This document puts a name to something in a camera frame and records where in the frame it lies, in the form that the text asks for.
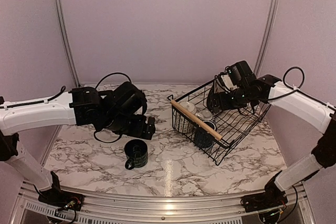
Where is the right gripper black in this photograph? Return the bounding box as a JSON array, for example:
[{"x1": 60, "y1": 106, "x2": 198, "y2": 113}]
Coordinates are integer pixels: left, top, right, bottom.
[{"x1": 209, "y1": 86, "x2": 256, "y2": 113}]

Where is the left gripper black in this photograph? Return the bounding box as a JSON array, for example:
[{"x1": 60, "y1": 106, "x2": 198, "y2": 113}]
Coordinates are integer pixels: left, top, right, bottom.
[{"x1": 102, "y1": 112, "x2": 156, "y2": 141}]

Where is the dark green mug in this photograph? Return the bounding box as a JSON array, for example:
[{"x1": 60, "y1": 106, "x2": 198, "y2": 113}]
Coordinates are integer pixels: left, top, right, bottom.
[{"x1": 124, "y1": 139, "x2": 148, "y2": 170}]

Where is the dark blue mug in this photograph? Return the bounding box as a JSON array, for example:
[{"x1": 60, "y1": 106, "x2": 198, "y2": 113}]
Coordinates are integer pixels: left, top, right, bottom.
[{"x1": 194, "y1": 126, "x2": 214, "y2": 149}]

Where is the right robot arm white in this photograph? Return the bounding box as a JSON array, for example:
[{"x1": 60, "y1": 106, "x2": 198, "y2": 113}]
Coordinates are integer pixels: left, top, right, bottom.
[{"x1": 208, "y1": 60, "x2": 335, "y2": 207}]

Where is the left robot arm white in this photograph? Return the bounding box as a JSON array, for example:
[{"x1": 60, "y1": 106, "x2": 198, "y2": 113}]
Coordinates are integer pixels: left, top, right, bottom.
[{"x1": 1, "y1": 81, "x2": 155, "y2": 206}]

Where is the black round plate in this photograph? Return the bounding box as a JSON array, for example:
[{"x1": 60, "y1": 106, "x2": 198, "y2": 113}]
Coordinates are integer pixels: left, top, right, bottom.
[{"x1": 206, "y1": 86, "x2": 214, "y2": 112}]

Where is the white patterned mug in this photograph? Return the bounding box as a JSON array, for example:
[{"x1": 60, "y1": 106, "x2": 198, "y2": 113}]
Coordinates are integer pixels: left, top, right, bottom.
[{"x1": 175, "y1": 101, "x2": 197, "y2": 133}]

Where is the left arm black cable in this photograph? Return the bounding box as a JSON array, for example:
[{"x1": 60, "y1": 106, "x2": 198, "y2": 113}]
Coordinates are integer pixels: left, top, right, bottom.
[{"x1": 93, "y1": 71, "x2": 133, "y2": 144}]

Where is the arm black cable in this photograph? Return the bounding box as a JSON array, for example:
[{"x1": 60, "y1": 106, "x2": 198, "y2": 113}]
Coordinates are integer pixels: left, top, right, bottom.
[
  {"x1": 262, "y1": 66, "x2": 307, "y2": 101},
  {"x1": 93, "y1": 71, "x2": 133, "y2": 144}
]

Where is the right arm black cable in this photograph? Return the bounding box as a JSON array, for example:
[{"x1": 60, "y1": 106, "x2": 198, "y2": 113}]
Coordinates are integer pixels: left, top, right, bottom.
[{"x1": 262, "y1": 66, "x2": 307, "y2": 101}]

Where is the front wooden rack handle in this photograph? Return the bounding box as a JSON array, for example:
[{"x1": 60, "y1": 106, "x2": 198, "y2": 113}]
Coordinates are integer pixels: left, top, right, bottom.
[{"x1": 170, "y1": 100, "x2": 223, "y2": 141}]

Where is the black wire dish rack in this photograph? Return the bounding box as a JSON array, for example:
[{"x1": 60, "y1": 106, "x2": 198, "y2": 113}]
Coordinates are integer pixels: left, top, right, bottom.
[{"x1": 172, "y1": 80, "x2": 270, "y2": 166}]

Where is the aluminium frame post right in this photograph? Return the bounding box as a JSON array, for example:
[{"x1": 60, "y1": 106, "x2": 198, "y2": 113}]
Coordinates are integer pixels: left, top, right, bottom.
[{"x1": 254, "y1": 0, "x2": 279, "y2": 76}]

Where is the aluminium frame post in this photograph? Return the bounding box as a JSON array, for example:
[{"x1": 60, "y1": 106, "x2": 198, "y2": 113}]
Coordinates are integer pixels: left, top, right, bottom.
[
  {"x1": 254, "y1": 0, "x2": 279, "y2": 76},
  {"x1": 55, "y1": 0, "x2": 81, "y2": 87}
]

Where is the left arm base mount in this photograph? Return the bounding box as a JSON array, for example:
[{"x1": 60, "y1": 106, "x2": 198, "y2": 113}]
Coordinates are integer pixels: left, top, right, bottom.
[{"x1": 35, "y1": 172, "x2": 84, "y2": 211}]

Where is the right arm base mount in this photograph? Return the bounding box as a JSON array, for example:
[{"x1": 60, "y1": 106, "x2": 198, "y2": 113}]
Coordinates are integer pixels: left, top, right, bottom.
[{"x1": 240, "y1": 179, "x2": 288, "y2": 212}]

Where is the aluminium front table rail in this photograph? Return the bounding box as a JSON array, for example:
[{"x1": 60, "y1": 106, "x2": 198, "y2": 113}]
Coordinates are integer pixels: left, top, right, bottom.
[{"x1": 15, "y1": 184, "x2": 316, "y2": 224}]

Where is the aluminium frame post left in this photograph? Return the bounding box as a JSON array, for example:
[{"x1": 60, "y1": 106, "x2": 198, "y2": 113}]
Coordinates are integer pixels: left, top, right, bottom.
[{"x1": 55, "y1": 0, "x2": 81, "y2": 87}]

